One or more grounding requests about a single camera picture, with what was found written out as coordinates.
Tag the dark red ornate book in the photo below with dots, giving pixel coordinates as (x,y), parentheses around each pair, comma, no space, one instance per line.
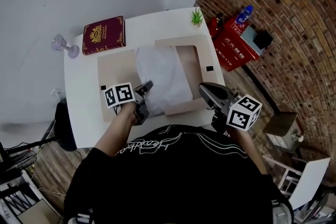
(103,35)

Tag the white sheet of paper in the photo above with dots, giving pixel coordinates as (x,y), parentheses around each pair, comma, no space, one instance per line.
(165,73)

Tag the beige cardboard box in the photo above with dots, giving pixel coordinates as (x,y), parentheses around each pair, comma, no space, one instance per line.
(195,60)

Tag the white metal rack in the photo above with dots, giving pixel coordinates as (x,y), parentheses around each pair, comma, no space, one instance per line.
(284,174)

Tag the small green potted plant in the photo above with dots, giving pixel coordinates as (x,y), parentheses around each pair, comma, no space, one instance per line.
(197,18)

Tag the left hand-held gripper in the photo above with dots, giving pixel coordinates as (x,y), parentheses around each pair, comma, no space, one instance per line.
(119,95)

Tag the person's black printed t-shirt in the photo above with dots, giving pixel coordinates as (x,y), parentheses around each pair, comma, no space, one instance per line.
(173,178)

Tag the brown cardboard sheet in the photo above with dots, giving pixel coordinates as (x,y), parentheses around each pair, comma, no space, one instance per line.
(39,212)

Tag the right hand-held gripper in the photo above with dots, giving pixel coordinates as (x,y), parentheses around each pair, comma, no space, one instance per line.
(242,112)

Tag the white wall socket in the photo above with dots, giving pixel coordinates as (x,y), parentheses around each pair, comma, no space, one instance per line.
(56,92)

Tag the person's right forearm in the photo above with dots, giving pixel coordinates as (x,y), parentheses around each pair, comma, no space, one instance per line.
(240,135)

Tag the black flat square case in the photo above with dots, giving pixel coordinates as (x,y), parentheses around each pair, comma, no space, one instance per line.
(263,40)

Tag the blue water bottle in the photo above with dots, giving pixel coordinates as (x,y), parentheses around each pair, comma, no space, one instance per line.
(244,15)

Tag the grey flat box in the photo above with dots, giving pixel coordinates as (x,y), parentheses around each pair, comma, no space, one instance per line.
(248,38)

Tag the black stool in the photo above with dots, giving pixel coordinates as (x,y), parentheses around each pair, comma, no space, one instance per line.
(64,126)

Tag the white side table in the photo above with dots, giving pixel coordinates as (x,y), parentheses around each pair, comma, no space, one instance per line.
(309,181)

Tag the red fire equipment box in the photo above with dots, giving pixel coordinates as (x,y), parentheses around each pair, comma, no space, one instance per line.
(233,52)

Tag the metal bin with lid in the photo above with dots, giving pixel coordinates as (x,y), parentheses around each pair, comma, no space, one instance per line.
(282,127)

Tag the black square sticker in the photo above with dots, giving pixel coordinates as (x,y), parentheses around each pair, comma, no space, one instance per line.
(103,87)
(209,68)

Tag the person's left forearm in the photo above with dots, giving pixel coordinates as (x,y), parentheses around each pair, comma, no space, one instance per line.
(116,129)

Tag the black floor fan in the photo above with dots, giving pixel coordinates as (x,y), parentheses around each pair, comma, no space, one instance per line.
(18,162)

